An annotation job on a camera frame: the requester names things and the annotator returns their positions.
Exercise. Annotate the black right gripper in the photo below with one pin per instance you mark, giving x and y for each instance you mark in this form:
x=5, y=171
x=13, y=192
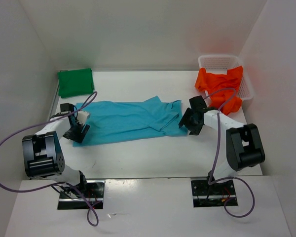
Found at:
x=187, y=113

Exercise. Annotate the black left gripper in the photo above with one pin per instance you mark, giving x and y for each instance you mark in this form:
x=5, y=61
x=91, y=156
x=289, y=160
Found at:
x=79, y=137

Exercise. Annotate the light blue t shirt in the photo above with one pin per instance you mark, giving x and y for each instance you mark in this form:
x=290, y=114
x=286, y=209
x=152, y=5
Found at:
x=114, y=122

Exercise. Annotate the green t shirt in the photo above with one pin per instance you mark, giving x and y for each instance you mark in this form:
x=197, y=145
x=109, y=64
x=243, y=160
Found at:
x=75, y=83

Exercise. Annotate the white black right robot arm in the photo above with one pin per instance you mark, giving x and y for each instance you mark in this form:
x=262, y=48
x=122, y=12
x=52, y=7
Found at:
x=243, y=144

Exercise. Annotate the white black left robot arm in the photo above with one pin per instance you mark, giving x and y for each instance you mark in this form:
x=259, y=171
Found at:
x=42, y=152

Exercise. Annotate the orange t shirt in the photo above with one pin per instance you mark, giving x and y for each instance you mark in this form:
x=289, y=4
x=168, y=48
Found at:
x=222, y=90

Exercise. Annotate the white plastic basket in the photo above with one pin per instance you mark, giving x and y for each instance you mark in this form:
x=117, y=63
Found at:
x=225, y=64

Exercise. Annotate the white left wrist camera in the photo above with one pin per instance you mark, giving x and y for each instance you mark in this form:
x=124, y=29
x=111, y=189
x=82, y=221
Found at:
x=82, y=117

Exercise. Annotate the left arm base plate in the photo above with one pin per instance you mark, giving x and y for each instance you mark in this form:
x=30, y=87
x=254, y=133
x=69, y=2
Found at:
x=70, y=199

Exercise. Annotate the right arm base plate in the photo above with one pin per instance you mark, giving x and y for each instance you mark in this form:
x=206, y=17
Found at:
x=215, y=195

